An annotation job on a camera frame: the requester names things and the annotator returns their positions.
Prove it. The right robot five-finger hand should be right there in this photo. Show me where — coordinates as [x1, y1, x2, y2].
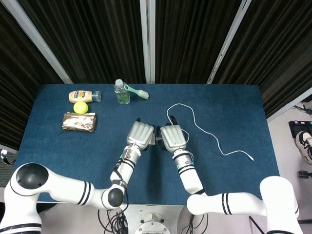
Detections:
[156, 114, 190, 153]

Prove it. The silver metal fixture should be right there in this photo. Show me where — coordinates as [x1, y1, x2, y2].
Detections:
[0, 149, 15, 165]

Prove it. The gold foil snack package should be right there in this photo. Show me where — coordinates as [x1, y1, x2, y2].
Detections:
[60, 111, 98, 133]

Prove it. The blue table mat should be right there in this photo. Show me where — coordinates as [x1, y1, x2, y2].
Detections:
[4, 84, 287, 207]

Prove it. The black cable bundle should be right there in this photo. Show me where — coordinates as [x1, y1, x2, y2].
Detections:
[186, 214, 206, 234]
[97, 204, 129, 234]

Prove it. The black pleated curtain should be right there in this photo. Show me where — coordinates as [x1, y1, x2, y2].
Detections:
[18, 0, 147, 84]
[0, 0, 63, 149]
[211, 0, 312, 118]
[155, 0, 242, 84]

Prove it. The green scrubbing brush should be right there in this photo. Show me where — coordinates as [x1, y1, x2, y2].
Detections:
[123, 84, 150, 99]

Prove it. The white partition post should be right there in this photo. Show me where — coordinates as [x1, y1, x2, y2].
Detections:
[139, 0, 156, 84]
[267, 94, 312, 122]
[206, 0, 252, 85]
[2, 0, 73, 84]

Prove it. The clear bottle green liquid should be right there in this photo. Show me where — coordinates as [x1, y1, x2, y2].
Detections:
[114, 79, 131, 105]

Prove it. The yellow tennis ball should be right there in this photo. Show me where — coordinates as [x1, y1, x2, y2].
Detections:
[73, 101, 89, 114]

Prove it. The black and white sneaker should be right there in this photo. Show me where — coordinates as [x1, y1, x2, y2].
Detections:
[295, 131, 312, 164]

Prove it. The black caster wheel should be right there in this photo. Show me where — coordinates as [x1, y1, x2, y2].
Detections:
[296, 170, 312, 180]

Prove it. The white USB cable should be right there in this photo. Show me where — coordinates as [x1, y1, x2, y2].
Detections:
[166, 103, 255, 161]

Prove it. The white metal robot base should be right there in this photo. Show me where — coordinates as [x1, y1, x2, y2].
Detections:
[121, 204, 193, 234]

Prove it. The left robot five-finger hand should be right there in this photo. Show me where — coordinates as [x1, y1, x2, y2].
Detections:
[126, 118, 156, 152]

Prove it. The mayonnaise squeeze bottle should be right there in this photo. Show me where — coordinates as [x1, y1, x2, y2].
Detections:
[68, 90, 102, 104]

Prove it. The black electronic device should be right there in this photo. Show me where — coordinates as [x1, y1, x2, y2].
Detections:
[289, 120, 312, 137]

